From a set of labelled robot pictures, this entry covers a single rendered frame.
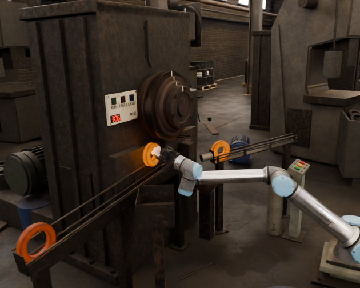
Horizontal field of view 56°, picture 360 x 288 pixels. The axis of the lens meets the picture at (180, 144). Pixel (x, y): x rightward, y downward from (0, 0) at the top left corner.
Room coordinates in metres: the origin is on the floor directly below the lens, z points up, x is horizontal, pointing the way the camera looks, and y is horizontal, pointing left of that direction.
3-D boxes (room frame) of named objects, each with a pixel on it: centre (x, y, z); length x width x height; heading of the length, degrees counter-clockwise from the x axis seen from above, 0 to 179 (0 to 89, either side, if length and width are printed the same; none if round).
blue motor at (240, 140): (4.40, -0.82, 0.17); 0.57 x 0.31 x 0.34; 167
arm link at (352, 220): (1.94, -1.10, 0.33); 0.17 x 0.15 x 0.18; 170
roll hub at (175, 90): (2.24, -0.01, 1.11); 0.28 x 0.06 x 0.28; 147
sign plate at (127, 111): (2.07, 0.35, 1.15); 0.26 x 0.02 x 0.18; 147
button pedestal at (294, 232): (2.46, -0.92, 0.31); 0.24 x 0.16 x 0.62; 147
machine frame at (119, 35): (2.53, 0.43, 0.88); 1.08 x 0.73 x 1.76; 147
